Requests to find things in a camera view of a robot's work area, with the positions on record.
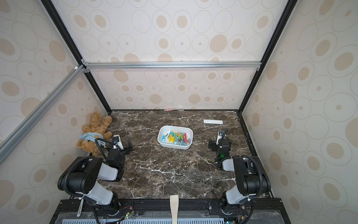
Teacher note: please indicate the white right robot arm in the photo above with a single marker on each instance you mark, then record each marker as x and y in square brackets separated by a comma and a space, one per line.
[250, 177]

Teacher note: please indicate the horizontal aluminium rail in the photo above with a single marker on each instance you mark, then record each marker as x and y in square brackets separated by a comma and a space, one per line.
[174, 65]

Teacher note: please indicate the brown teddy bear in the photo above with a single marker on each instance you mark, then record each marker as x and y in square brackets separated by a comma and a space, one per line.
[96, 129]

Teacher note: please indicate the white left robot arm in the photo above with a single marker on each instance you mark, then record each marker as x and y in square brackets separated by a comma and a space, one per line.
[80, 179]

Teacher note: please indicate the white plastic storage box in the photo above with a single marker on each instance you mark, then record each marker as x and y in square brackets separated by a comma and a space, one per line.
[178, 130]

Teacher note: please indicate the yellow clothespin apart from pile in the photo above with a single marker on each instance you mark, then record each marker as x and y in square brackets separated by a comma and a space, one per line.
[172, 137]

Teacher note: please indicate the pink red clothespin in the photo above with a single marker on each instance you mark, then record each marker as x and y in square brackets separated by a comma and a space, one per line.
[186, 139]

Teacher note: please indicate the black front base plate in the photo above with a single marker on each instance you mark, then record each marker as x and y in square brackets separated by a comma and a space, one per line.
[159, 211]

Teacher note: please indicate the white paper strip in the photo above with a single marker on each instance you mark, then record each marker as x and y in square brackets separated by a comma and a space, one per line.
[211, 121]

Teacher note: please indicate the beige tape strip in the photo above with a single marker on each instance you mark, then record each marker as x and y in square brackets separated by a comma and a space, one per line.
[174, 206]

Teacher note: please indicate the left diagonal aluminium rail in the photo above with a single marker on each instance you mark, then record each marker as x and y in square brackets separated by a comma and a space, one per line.
[15, 138]

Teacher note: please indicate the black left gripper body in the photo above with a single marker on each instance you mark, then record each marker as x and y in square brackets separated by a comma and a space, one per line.
[125, 151]

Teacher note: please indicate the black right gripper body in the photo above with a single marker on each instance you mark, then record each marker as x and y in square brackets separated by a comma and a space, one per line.
[214, 145]

